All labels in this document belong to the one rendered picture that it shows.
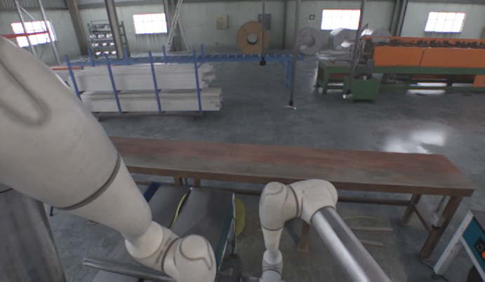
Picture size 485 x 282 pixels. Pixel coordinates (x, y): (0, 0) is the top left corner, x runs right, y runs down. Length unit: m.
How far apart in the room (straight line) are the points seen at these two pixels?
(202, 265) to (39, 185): 0.46
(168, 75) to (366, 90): 4.17
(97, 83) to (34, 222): 4.72
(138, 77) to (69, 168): 4.46
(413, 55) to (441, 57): 0.74
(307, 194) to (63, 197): 0.81
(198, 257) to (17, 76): 0.53
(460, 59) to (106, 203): 7.68
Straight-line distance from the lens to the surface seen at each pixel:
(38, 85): 0.27
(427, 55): 7.16
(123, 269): 1.49
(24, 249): 0.51
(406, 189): 2.05
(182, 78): 4.43
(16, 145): 0.27
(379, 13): 15.21
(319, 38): 12.00
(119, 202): 0.36
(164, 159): 2.08
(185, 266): 0.67
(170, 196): 1.79
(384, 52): 6.58
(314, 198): 0.96
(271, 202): 0.93
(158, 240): 0.73
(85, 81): 5.27
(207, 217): 1.59
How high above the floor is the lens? 1.90
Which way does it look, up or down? 27 degrees down
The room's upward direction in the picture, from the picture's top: 1 degrees counter-clockwise
